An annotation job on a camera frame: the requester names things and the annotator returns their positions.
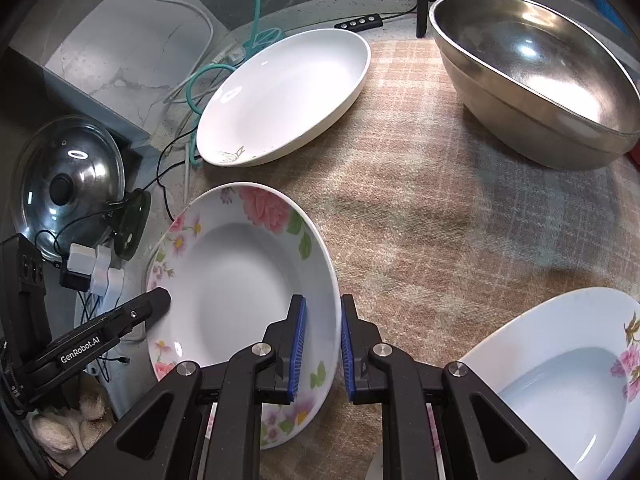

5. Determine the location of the plaid beige tablecloth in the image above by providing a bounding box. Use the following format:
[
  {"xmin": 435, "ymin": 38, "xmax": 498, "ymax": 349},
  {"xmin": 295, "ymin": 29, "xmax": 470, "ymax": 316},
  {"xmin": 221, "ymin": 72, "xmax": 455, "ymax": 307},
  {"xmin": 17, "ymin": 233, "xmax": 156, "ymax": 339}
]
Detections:
[{"xmin": 200, "ymin": 37, "xmax": 640, "ymax": 480}]

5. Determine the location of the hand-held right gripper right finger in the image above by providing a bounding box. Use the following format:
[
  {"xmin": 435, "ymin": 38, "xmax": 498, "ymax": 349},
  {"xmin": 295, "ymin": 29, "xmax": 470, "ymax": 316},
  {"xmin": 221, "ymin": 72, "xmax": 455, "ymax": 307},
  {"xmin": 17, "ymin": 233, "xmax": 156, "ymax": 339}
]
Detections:
[{"xmin": 340, "ymin": 294, "xmax": 581, "ymax": 480}]

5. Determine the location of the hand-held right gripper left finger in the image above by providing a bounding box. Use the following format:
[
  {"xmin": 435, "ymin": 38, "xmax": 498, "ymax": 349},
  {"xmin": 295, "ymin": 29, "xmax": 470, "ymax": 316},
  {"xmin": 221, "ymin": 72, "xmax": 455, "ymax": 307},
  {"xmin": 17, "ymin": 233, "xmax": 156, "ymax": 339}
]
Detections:
[{"xmin": 65, "ymin": 295, "xmax": 307, "ymax": 480}]

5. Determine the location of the black thin cable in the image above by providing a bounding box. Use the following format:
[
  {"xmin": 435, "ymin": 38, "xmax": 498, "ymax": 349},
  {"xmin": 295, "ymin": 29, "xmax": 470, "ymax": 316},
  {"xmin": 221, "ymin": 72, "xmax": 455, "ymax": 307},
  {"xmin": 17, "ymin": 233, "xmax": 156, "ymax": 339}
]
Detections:
[{"xmin": 382, "ymin": 2, "xmax": 432, "ymax": 22}]

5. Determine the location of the dark green disc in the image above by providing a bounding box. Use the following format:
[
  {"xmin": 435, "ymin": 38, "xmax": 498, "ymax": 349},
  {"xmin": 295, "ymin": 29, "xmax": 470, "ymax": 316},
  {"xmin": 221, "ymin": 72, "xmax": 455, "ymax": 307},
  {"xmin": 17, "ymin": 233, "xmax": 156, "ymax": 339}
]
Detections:
[{"xmin": 112, "ymin": 189, "xmax": 152, "ymax": 261}]

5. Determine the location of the person's left hand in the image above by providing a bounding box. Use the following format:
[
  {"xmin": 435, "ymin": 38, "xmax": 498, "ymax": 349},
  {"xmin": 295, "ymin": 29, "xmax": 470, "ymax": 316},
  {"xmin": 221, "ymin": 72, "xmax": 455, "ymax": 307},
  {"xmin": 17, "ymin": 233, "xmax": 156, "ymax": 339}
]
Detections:
[{"xmin": 29, "ymin": 385, "xmax": 114, "ymax": 467}]

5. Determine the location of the glass pot lid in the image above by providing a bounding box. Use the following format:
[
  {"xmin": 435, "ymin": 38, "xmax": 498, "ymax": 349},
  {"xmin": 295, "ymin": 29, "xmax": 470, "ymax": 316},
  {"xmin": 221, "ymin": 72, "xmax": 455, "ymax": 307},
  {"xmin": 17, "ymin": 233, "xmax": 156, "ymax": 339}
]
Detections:
[{"xmin": 11, "ymin": 115, "xmax": 126, "ymax": 263}]

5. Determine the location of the blue plastic bowl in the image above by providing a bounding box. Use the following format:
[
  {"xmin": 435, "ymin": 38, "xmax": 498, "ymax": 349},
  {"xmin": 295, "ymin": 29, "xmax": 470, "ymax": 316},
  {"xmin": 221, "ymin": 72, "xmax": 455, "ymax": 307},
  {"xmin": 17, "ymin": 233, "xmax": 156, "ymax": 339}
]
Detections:
[{"xmin": 590, "ymin": 0, "xmax": 633, "ymax": 31}]

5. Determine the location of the round pink floral plate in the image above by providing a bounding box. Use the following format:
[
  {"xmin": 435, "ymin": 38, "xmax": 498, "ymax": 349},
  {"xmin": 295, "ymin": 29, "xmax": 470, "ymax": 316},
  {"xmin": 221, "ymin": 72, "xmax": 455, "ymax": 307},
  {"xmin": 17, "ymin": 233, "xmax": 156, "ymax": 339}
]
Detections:
[{"xmin": 146, "ymin": 182, "xmax": 342, "ymax": 451}]

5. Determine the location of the oval pink floral plate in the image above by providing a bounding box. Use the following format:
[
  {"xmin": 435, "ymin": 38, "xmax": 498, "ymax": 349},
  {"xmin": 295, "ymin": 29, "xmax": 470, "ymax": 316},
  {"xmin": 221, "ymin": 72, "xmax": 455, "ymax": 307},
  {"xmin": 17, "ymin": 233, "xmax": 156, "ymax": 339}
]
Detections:
[{"xmin": 365, "ymin": 287, "xmax": 640, "ymax": 480}]

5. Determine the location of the black inline controller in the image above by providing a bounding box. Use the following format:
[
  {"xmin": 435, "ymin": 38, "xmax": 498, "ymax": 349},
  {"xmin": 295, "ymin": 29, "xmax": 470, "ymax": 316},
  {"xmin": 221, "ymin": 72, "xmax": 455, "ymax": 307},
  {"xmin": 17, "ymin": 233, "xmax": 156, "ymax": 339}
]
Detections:
[{"xmin": 334, "ymin": 14, "xmax": 386, "ymax": 31}]

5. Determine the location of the white oval plate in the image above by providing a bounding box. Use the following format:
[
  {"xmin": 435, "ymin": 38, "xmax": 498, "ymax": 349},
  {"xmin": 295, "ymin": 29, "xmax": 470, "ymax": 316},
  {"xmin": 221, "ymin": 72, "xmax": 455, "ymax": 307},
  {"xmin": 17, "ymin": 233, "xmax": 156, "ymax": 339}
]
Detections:
[{"xmin": 196, "ymin": 29, "xmax": 372, "ymax": 167}]

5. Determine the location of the white plug adapter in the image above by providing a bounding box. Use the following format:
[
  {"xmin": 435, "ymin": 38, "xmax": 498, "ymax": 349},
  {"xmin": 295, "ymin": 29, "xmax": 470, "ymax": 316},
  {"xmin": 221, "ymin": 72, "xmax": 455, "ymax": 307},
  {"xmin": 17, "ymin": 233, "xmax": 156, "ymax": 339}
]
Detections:
[
  {"xmin": 68, "ymin": 243, "xmax": 98, "ymax": 276},
  {"xmin": 90, "ymin": 245, "xmax": 126, "ymax": 295}
]

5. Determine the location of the white cable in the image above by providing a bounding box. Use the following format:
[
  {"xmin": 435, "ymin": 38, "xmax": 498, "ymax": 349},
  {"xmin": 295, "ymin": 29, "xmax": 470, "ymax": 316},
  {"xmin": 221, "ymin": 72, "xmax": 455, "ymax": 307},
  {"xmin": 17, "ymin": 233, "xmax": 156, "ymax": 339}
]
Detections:
[{"xmin": 132, "ymin": 0, "xmax": 241, "ymax": 111}]

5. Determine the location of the large steel bowl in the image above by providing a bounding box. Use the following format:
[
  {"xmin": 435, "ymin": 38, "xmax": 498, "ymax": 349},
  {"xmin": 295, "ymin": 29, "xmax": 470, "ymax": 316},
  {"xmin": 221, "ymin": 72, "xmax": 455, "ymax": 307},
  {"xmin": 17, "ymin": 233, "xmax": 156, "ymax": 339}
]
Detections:
[{"xmin": 429, "ymin": 0, "xmax": 640, "ymax": 171}]

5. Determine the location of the teal cable reel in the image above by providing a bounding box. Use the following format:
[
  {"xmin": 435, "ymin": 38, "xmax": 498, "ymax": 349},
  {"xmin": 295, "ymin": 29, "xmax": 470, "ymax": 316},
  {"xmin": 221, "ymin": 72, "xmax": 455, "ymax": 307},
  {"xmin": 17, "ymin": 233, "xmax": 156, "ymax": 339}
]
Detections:
[{"xmin": 245, "ymin": 27, "xmax": 288, "ymax": 53}]

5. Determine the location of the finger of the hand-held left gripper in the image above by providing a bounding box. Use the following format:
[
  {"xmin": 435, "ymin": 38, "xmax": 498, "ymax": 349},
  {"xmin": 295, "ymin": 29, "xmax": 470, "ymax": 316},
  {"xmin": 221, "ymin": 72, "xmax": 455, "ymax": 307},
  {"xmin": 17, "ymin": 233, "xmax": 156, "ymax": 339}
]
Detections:
[{"xmin": 106, "ymin": 287, "xmax": 172, "ymax": 338}]

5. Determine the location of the teal cable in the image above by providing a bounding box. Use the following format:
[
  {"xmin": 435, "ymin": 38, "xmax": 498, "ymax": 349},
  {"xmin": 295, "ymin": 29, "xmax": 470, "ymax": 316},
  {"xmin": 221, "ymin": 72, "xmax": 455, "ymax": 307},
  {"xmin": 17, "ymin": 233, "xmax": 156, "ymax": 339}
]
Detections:
[{"xmin": 186, "ymin": 0, "xmax": 281, "ymax": 166}]

